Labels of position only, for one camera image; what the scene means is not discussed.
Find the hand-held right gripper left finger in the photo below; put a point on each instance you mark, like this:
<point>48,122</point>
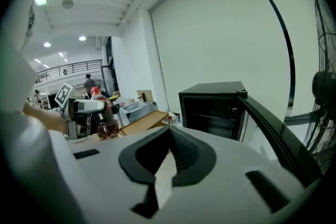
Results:
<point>105,178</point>

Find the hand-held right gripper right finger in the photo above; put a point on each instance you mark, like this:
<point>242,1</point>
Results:
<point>231,186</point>

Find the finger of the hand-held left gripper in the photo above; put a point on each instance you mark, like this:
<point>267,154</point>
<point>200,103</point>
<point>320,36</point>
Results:
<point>89,106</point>

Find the person's white shirt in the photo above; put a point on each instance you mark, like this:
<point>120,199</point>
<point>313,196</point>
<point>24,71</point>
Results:
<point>23,165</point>

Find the person's left forearm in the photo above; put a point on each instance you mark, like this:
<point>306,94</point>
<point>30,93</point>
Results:
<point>46,119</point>

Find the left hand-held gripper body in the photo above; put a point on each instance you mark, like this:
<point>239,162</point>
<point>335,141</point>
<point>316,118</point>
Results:
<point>76,123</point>

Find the round ceiling light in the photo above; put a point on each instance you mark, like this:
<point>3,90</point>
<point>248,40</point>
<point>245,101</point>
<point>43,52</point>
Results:
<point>47,44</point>
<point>82,38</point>

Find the cola bottle red cap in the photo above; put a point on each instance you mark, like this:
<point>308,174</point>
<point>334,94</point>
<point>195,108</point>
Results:
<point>106,123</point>

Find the heap of plastic bottles bags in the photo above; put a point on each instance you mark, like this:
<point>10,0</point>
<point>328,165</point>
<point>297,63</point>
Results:
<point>174,117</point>

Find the black standing fan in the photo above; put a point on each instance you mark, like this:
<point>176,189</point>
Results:
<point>325,81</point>

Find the black mini fridge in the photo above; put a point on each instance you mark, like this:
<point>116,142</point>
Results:
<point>210,110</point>

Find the black metal railing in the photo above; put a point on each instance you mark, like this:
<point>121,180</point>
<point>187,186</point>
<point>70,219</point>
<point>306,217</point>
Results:
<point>71,68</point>

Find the brown cardboard box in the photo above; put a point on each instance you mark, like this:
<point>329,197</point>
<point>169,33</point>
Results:
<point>145,95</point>

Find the wooden trolley cart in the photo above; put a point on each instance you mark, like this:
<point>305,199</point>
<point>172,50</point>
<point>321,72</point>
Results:
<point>145,122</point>

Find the clear plastic storage box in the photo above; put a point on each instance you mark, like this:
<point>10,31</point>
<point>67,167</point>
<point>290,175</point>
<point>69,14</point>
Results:
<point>136,111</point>

